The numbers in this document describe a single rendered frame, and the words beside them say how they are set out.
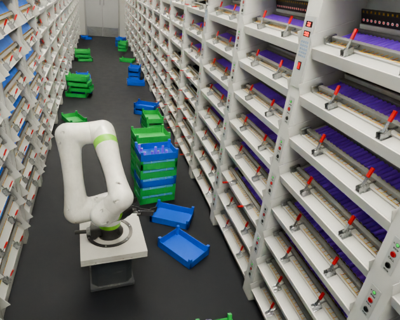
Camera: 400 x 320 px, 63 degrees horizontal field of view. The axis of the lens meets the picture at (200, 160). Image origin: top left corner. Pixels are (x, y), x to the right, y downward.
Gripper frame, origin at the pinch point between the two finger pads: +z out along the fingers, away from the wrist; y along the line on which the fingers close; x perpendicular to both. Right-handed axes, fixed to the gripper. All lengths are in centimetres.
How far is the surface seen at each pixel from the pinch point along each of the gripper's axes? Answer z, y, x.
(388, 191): -34, -102, -51
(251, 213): 34, -50, -11
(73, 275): -2, 32, 59
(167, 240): 51, 3, 36
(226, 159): 64, -16, -31
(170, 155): 74, 32, -18
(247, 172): 36, -40, -32
